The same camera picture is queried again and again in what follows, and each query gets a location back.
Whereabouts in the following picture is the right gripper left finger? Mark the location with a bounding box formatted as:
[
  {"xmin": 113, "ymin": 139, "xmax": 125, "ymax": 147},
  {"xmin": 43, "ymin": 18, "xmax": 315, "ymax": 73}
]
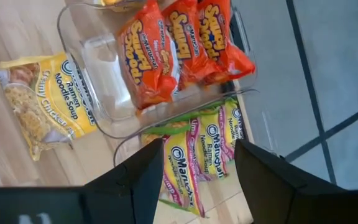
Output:
[{"xmin": 82, "ymin": 138, "xmax": 165, "ymax": 224}]

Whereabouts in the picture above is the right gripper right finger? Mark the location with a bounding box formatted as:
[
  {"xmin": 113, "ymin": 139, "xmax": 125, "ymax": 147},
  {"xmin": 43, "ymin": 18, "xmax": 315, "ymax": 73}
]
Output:
[{"xmin": 234, "ymin": 139, "xmax": 358, "ymax": 224}]

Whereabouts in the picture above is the green lime chili ramen packet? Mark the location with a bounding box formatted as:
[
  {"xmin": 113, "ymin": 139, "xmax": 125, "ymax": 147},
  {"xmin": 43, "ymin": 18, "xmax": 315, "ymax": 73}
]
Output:
[
  {"xmin": 191, "ymin": 113, "xmax": 229, "ymax": 181},
  {"xmin": 219, "ymin": 98, "xmax": 247, "ymax": 162},
  {"xmin": 140, "ymin": 121, "xmax": 206, "ymax": 218}
]

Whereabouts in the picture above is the yellow creamy chicken ramen packet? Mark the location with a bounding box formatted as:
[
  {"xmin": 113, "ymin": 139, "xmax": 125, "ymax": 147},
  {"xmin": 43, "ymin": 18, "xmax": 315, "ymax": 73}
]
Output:
[
  {"xmin": 99, "ymin": 0, "xmax": 127, "ymax": 7},
  {"xmin": 0, "ymin": 52, "xmax": 99, "ymax": 162}
]

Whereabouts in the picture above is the red Saucy Noods packet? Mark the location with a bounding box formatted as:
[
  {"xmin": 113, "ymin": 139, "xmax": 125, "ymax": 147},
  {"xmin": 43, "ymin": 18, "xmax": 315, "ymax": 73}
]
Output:
[
  {"xmin": 162, "ymin": 0, "xmax": 226, "ymax": 91},
  {"xmin": 116, "ymin": 0, "xmax": 181, "ymax": 110},
  {"xmin": 197, "ymin": 0, "xmax": 257, "ymax": 81}
]

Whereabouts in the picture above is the clear plastic bin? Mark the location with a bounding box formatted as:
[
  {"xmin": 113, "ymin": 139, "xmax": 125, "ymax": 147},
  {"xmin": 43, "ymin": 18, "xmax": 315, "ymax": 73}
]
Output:
[
  {"xmin": 56, "ymin": 0, "xmax": 259, "ymax": 139},
  {"xmin": 112, "ymin": 88, "xmax": 279, "ymax": 169}
]

